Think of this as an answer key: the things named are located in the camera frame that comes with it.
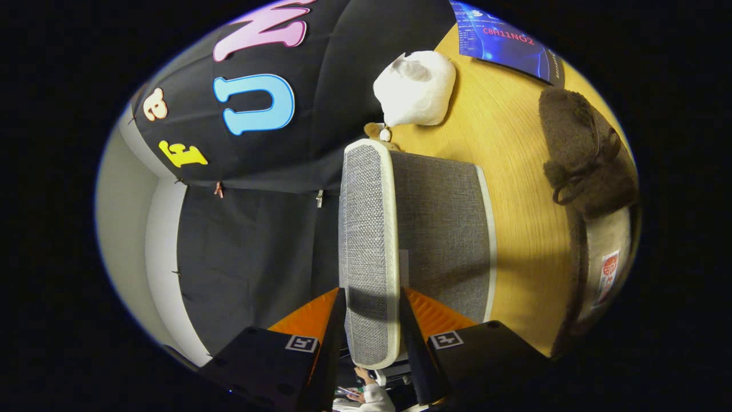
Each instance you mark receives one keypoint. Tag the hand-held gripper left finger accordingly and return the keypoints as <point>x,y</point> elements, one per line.
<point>334,349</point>

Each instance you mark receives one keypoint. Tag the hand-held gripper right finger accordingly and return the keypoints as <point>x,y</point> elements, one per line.
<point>414,355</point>

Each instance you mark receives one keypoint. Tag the grey fabric storage box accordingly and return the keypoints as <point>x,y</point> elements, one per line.
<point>440,229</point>

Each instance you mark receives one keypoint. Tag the brown fuzzy slipper shoe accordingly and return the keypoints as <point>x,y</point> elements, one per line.
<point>583,143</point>

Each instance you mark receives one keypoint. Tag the silver metal clip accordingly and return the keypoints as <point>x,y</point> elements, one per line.
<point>319,198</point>

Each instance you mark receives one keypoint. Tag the red metal clip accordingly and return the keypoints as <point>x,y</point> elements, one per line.
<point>219,190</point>

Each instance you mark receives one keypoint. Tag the brown striped plush toy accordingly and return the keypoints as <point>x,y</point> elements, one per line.
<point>374,130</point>

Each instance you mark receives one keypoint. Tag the white plush toy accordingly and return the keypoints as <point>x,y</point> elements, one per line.
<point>417,91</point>

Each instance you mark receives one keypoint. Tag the blue book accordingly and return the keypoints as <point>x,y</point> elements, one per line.
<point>503,46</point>

